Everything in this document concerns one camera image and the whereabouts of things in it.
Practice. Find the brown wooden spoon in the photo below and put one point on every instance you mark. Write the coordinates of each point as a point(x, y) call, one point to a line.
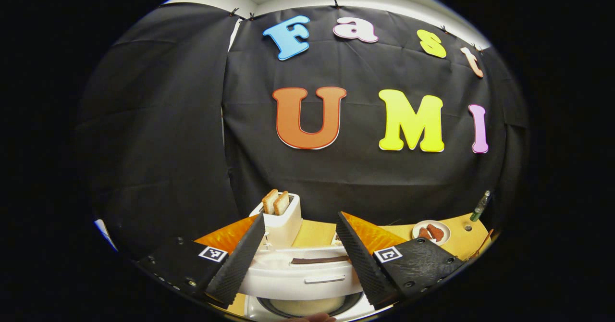
point(484, 244)

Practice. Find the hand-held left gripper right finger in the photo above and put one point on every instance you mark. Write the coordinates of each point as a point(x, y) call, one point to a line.
point(358, 259)

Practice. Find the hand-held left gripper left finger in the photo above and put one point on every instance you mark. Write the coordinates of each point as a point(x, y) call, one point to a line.
point(240, 264)

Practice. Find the toast slice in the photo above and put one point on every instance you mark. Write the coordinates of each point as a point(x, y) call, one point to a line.
point(270, 202)
point(281, 203)

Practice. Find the white rice cooker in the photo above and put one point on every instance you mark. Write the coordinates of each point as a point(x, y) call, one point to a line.
point(298, 274)

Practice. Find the white toaster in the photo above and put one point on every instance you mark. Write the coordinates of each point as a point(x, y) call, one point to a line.
point(286, 228)

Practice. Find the white round plate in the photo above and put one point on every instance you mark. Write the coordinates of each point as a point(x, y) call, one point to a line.
point(444, 230)

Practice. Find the brown meat piece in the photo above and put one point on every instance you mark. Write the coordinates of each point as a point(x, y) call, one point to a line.
point(436, 232)
point(424, 233)

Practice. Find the clear plastic water bottle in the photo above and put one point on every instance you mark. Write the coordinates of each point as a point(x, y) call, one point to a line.
point(480, 206)

